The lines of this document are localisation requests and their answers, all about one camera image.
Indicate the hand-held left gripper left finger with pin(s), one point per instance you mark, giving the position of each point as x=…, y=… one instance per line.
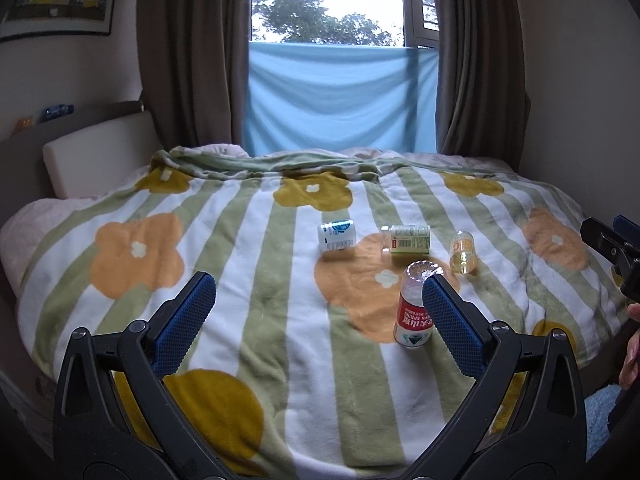
x=187, y=322

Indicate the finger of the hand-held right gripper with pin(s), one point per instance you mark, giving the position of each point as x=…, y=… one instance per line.
x=627, y=224
x=612, y=245

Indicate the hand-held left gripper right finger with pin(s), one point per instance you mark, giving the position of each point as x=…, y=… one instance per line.
x=456, y=332

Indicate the person's right hand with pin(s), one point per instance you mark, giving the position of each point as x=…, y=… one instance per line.
x=632, y=355

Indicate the red label water bottle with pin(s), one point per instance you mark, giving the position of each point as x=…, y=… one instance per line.
x=414, y=315

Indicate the striped flower print blanket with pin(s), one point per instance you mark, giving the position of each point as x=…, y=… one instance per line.
x=260, y=270

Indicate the green label clear bottle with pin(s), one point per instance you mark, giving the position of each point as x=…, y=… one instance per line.
x=409, y=239

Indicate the light blue fluffy rug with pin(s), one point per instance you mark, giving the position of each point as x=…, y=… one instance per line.
x=597, y=420

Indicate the white headboard cushion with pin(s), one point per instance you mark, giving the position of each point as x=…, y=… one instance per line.
x=100, y=155

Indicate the brown curtain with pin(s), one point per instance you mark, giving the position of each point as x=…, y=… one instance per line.
x=475, y=60
x=192, y=55

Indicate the grey bed headboard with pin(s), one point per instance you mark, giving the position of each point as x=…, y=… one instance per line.
x=75, y=120

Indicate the small blue toy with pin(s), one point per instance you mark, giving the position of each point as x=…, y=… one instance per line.
x=56, y=111

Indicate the small orange item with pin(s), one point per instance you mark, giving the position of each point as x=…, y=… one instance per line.
x=24, y=124

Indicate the light blue hanging cloth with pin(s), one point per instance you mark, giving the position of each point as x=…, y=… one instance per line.
x=340, y=100

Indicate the window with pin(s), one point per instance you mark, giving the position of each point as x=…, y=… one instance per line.
x=330, y=0

